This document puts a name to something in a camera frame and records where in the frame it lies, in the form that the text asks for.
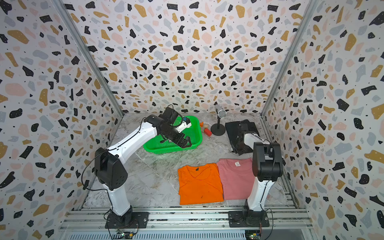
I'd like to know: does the green plastic basket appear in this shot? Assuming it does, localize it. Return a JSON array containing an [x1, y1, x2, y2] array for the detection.
[[143, 116, 203, 155]]

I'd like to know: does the orange t-shirt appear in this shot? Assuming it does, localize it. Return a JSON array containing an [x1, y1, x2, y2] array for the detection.
[[178, 163, 224, 205]]

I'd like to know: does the black t-shirt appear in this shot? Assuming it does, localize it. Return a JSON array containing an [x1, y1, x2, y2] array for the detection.
[[225, 120, 260, 156]]

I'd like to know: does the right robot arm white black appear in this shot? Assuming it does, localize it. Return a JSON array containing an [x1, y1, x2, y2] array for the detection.
[[244, 133, 284, 212]]

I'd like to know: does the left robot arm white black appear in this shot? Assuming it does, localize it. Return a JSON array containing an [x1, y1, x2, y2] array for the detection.
[[94, 114, 192, 217]]

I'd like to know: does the pink folded t-shirt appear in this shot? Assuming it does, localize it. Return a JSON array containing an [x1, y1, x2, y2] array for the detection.
[[217, 158, 255, 200]]

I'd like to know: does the red toy block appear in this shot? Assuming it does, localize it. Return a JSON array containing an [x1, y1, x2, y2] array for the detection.
[[204, 128, 212, 137]]

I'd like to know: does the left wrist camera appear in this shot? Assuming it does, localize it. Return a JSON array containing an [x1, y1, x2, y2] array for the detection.
[[176, 117, 192, 133]]

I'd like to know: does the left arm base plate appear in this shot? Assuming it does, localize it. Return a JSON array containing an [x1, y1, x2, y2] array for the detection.
[[105, 212, 150, 229]]

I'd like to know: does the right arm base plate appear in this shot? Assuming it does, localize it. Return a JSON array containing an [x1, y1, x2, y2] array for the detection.
[[228, 211, 270, 228]]

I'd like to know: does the aluminium mounting rail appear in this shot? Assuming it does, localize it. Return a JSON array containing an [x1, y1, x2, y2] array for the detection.
[[59, 206, 317, 240]]

